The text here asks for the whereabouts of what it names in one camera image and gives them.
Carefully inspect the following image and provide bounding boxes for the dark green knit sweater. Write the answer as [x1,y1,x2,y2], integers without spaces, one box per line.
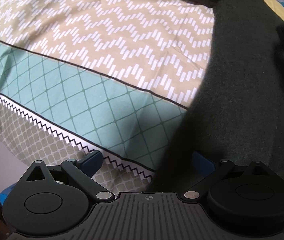
[149,0,284,192]

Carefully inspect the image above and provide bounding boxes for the patterned yellow beige bedspread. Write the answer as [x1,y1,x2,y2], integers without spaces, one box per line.
[0,0,284,196]

